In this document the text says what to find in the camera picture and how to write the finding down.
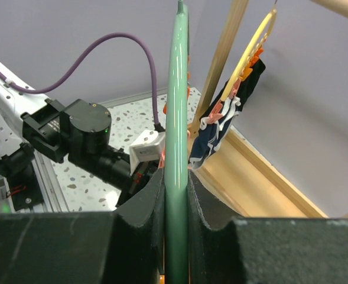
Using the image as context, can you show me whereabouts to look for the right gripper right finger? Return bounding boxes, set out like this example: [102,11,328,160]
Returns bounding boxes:
[187,172,348,283]

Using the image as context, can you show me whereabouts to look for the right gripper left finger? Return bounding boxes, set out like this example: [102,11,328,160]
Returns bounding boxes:
[0,169,165,283]

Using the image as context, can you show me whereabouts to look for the green clip hanger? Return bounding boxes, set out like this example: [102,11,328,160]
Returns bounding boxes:
[164,1,189,283]

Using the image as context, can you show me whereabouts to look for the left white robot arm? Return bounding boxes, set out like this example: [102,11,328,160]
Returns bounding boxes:
[0,62,133,211]

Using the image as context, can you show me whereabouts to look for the navy blue underwear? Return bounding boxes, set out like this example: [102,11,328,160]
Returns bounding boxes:
[188,96,241,170]

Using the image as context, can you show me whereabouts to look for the black sock on yellow hanger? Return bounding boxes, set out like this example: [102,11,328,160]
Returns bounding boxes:
[229,57,266,111]

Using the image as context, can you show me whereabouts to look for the yellow clip hanger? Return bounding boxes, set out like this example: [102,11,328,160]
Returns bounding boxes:
[220,5,277,102]

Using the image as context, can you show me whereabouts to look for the wooden drying rack frame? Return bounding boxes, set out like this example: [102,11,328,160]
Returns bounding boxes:
[191,1,348,218]

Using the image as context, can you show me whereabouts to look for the aluminium rail frame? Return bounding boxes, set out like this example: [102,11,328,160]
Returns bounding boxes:
[0,99,158,210]

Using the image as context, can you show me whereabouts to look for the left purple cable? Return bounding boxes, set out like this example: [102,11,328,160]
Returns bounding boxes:
[0,32,164,208]

